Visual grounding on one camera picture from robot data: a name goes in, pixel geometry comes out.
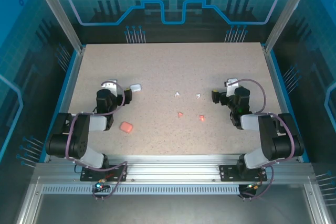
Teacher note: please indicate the aluminium frame post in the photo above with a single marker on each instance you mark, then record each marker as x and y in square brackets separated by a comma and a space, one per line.
[57, 14]
[288, 11]

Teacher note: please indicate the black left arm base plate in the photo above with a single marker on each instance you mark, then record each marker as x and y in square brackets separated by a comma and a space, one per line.
[119, 170]

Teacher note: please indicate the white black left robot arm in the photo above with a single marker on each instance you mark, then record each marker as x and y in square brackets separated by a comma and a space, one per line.
[78, 134]

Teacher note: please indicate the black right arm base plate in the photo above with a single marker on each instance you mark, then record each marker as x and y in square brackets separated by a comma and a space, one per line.
[228, 172]

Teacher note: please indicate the aluminium table side rail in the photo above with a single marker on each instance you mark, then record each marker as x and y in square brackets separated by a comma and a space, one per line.
[67, 95]
[281, 95]

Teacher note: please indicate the small connector with lights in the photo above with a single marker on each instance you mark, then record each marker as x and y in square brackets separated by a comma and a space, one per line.
[101, 186]
[253, 186]

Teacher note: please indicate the metal shelf panel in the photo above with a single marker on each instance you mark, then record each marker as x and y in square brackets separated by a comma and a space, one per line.
[168, 211]

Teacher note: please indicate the pink earbud charging case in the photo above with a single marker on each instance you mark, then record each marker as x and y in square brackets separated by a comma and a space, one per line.
[126, 127]

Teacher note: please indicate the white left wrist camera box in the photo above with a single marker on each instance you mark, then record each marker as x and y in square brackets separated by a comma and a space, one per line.
[111, 87]

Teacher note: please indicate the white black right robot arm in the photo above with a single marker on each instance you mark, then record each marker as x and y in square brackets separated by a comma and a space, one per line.
[278, 140]

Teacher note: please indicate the white earbud charging case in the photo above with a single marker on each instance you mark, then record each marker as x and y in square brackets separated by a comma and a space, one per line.
[135, 88]

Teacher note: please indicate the aluminium mounting rail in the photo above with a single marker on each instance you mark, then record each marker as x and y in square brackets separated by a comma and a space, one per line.
[173, 169]

